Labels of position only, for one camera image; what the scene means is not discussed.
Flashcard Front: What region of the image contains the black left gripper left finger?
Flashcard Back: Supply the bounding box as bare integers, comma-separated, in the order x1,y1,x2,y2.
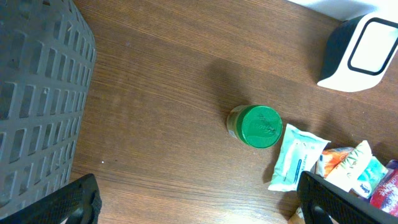
1,174,102,224

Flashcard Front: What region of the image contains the white gold cap tube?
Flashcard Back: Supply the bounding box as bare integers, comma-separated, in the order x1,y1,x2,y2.
287,139,373,224

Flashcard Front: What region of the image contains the grey plastic mesh basket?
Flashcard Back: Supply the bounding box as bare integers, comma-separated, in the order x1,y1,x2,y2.
1,0,96,218

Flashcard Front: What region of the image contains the white barcode scanner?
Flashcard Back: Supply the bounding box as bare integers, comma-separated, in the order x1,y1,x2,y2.
317,12,397,92

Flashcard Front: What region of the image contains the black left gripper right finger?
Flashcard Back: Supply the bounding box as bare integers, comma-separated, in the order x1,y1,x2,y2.
297,171,397,224

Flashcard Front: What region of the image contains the green lid glass jar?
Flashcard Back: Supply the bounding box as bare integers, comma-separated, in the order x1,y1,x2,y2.
226,105,283,149

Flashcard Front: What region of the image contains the teal white tissue pack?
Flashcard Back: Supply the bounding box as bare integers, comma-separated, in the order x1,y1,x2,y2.
353,156,389,199

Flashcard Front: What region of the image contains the purple red snack bag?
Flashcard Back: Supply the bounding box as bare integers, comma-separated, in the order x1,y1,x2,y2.
370,160,397,217

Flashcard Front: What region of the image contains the orange tissue pack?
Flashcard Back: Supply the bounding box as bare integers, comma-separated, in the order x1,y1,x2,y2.
315,147,354,178

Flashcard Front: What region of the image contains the teal wet wipes pack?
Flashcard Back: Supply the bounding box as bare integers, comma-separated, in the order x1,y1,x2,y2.
268,124,330,192

